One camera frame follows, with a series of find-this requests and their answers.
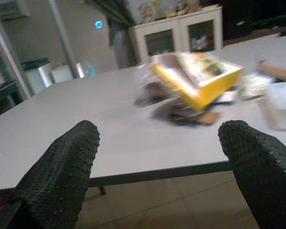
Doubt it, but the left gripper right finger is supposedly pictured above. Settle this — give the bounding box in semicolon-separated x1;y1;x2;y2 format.
218;120;286;229

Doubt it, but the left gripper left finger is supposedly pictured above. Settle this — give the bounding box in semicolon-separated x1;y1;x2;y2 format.
11;120;101;229

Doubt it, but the silver metal bin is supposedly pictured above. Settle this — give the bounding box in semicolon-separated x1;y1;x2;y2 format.
26;62;53;94

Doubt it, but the white plastic container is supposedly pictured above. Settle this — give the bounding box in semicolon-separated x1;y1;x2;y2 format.
262;81;286;131

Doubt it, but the white crumpled plastic wrapper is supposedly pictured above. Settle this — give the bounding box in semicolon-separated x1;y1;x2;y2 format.
238;73;267;101

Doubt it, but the yellow cardboard box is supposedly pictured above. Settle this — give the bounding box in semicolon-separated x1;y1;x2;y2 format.
150;52;244;112

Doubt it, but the small white box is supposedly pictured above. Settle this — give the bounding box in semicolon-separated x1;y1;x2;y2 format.
50;63;74;83

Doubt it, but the light blue bottle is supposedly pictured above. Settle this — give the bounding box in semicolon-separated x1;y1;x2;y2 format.
85;61;96;76

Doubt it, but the grey fridge with blue display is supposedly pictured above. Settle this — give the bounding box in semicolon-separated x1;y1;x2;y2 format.
47;0;120;72

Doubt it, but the white glass door cabinet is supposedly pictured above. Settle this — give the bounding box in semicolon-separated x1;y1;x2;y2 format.
130;6;224;64

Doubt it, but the beige toy figure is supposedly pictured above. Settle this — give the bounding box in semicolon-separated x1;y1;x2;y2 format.
138;3;156;24

